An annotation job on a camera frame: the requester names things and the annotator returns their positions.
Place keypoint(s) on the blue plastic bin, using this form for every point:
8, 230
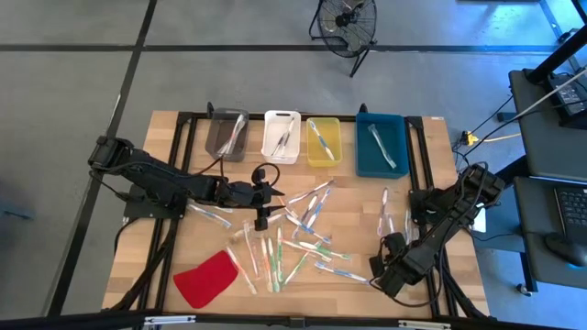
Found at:
367, 160

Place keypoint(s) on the desk caster wheel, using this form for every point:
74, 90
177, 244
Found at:
523, 289

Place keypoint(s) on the grey side desk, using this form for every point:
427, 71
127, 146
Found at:
536, 256
536, 151

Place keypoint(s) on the white plastic bin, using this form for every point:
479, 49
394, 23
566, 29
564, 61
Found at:
270, 151

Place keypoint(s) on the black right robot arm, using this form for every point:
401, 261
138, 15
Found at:
454, 215

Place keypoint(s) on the small white box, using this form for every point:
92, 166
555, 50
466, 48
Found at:
480, 220

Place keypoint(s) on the yellow plastic bin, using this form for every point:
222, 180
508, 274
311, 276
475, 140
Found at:
335, 137

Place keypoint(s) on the black power adapter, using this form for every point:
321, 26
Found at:
568, 96

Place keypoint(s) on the black floor fan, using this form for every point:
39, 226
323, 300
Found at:
347, 20

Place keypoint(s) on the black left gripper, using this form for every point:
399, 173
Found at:
238, 194

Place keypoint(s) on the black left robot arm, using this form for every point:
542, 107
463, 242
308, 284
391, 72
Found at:
151, 172

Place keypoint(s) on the black computer mouse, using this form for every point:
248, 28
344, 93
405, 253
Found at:
566, 249

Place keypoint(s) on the purple white toothbrush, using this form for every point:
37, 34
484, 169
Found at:
383, 211
310, 208
284, 144
285, 135
312, 191

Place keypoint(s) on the black rig crossbar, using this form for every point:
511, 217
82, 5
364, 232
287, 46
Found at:
293, 321

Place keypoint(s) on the grey translucent plastic bin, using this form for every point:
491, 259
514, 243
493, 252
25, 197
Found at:
215, 137

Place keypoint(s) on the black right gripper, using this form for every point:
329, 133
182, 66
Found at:
394, 266

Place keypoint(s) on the red cloth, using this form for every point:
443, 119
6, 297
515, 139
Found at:
206, 279

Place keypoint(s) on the orange white toothbrush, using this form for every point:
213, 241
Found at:
266, 263
305, 249
240, 270
289, 210
251, 249
243, 233
234, 133

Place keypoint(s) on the black metal pole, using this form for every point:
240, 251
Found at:
557, 55

